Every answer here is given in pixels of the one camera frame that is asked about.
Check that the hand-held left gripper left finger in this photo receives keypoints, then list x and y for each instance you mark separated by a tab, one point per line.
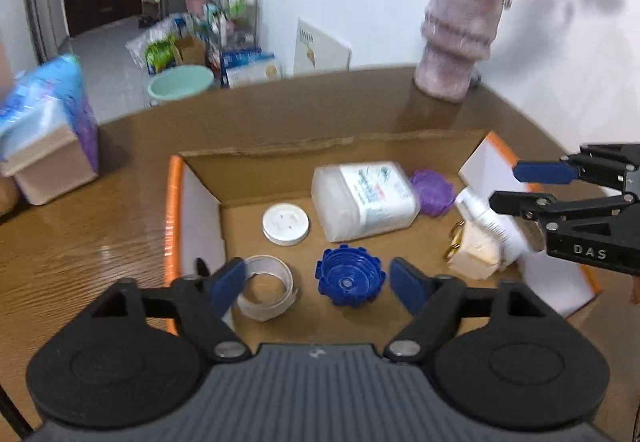
227	284

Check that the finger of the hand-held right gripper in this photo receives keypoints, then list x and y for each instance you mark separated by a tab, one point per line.
542	171
520	203

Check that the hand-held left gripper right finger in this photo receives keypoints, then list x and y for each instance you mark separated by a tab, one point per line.
407	284

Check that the white pump bottle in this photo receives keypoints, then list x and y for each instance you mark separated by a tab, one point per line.
480	211

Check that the white tape roll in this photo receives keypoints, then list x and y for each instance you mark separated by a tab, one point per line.
260	312

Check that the cardboard box with orange edges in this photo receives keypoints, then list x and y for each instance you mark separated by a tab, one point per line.
280	184

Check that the blue ribbed cap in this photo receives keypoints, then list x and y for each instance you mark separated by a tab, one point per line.
350	274

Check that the white round lid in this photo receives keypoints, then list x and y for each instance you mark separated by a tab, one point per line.
286	224

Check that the purple ribbed cap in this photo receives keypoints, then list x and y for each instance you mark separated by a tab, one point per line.
432	192

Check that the white plastic jar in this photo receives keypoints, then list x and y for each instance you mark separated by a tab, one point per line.
365	202

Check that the green plastic basin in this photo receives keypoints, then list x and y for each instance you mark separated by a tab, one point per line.
180	82

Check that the beige box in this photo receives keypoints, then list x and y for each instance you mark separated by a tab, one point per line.
50	167

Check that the blue white package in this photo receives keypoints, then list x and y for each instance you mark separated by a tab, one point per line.
250	67

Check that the small cardboard box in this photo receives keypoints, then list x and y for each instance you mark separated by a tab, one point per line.
190	51

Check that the green bag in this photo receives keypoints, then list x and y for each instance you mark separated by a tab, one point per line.
160	55

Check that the white calendar board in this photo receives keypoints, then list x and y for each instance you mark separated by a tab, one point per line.
320	50

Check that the blue purple tissue pack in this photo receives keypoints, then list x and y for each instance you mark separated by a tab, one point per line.
50	102

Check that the cluttered storage rack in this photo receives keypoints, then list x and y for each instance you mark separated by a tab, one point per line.
232	17

